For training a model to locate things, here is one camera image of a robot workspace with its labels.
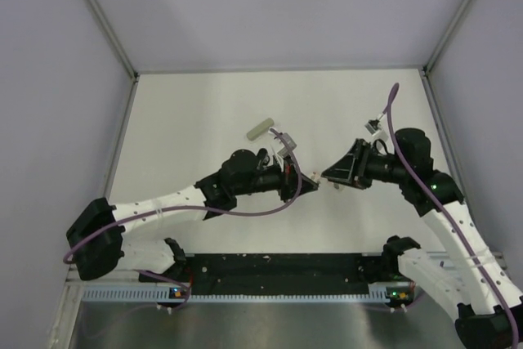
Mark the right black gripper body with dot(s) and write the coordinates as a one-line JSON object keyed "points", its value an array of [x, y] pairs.
{"points": [[362, 163]]}

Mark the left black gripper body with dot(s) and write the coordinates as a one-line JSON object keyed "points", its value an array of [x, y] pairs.
{"points": [[290, 180]]}

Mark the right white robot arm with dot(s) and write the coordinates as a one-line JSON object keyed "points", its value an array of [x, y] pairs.
{"points": [[481, 300]]}

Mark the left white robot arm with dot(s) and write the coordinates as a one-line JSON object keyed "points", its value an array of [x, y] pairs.
{"points": [[140, 236]]}

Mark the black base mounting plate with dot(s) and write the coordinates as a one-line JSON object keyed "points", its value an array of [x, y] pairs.
{"points": [[281, 273]]}

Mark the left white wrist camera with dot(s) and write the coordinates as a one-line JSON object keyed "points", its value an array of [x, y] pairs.
{"points": [[284, 144]]}

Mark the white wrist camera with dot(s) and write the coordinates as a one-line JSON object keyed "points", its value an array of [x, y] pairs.
{"points": [[284, 144], [375, 128]]}

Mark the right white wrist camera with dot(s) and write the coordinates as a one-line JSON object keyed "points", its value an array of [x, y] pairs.
{"points": [[375, 128]]}

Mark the grey slotted cable duct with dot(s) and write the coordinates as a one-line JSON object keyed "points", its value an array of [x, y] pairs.
{"points": [[167, 294]]}

